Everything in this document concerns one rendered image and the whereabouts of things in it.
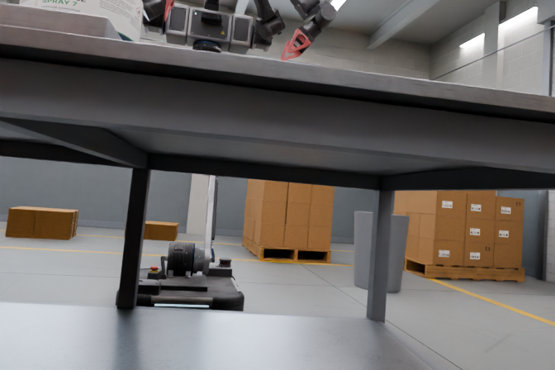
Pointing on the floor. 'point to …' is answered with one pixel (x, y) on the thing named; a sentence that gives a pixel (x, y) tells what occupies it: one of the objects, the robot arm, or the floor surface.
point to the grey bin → (362, 243)
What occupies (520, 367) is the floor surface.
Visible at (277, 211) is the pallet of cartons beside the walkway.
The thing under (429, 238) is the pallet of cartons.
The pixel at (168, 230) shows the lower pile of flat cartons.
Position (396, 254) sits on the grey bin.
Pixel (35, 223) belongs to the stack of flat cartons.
